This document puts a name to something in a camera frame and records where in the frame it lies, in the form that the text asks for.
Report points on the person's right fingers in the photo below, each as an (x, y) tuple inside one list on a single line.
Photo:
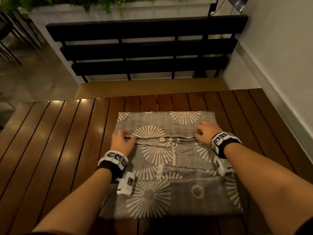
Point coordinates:
[(198, 134)]

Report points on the person's left fingers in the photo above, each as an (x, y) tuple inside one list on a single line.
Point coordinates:
[(123, 133)]

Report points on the metal lamp shade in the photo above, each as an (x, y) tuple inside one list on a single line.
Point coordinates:
[(237, 2)]

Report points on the grey sunburst patterned cloth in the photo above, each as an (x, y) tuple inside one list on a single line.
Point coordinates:
[(171, 168)]

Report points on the dark chairs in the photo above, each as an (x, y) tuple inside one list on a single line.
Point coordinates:
[(17, 31)]

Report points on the black slatted bench backrest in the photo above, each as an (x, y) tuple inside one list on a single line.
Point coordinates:
[(146, 50)]

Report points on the black marker wristband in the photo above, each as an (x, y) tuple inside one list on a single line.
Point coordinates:
[(225, 141), (113, 162)]

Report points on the black metal post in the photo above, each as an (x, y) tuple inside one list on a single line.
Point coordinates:
[(213, 6)]

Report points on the green hanging plants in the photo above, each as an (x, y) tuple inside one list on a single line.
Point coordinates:
[(73, 2)]

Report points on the tan bench seat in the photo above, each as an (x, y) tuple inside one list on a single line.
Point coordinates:
[(151, 88)]

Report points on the person's right forearm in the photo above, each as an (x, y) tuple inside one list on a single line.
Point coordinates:
[(264, 185)]

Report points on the person's left forearm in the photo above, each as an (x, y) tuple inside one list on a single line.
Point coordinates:
[(80, 205)]

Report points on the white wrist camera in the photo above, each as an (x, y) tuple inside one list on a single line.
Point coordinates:
[(126, 183), (223, 167)]

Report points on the person's right hand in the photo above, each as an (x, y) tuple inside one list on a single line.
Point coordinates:
[(207, 132)]

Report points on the person's left hand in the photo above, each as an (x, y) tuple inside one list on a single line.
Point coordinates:
[(121, 144)]

